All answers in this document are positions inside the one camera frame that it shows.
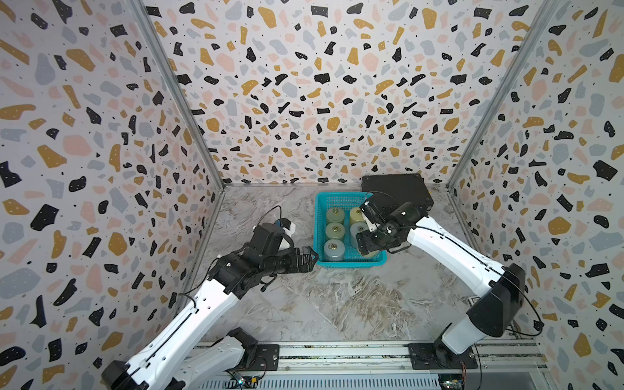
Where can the right circuit board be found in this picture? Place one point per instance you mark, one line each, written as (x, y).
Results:
(451, 382)

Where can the green canister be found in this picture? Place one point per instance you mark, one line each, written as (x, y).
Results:
(335, 215)
(335, 231)

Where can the black flat case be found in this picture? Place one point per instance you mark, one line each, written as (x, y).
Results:
(402, 188)

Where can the circuit board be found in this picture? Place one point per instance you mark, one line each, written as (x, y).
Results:
(451, 382)
(243, 382)

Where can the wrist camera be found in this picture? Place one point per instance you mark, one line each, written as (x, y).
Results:
(371, 224)
(287, 225)

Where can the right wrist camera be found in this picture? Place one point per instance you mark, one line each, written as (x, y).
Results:
(371, 224)

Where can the teal plastic mesh basket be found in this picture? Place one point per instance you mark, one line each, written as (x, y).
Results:
(346, 201)

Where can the blue-grey canister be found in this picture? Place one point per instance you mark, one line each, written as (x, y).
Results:
(334, 251)
(355, 229)

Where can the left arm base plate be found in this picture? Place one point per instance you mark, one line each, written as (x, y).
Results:
(262, 358)

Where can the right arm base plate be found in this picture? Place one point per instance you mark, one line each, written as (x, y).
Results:
(433, 356)

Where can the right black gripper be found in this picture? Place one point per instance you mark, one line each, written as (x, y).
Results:
(364, 244)

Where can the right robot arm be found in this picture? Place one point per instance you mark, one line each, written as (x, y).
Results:
(500, 289)

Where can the yellow canister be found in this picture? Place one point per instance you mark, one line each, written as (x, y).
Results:
(356, 216)
(368, 253)

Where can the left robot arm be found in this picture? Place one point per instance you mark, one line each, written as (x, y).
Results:
(166, 362)

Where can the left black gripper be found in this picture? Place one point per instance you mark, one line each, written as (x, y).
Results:
(296, 266)

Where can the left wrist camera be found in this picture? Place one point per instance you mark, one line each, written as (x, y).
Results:
(287, 225)

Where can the aluminium mounting rail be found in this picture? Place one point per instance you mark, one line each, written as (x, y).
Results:
(507, 364)

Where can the left circuit board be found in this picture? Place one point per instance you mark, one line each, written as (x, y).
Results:
(243, 382)

